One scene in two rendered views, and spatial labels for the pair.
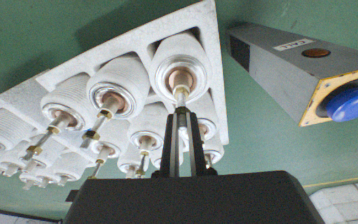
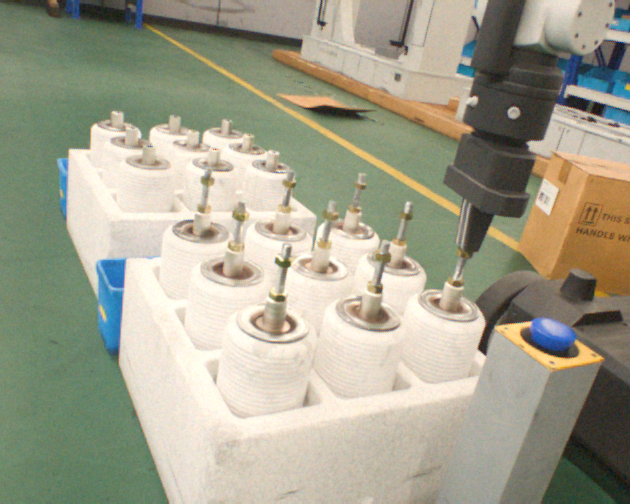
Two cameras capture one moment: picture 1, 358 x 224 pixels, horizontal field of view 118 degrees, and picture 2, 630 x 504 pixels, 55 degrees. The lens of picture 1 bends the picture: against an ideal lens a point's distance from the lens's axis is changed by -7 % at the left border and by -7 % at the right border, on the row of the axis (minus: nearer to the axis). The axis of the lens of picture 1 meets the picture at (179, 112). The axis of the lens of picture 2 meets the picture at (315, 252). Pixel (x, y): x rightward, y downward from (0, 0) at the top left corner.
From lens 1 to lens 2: 75 cm
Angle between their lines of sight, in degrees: 82
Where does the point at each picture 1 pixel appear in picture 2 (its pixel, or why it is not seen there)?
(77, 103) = (373, 246)
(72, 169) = (163, 181)
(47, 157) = (218, 182)
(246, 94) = not seen: outside the picture
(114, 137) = (306, 249)
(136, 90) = (415, 282)
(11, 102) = (304, 220)
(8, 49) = not seen: hidden behind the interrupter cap
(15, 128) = (274, 196)
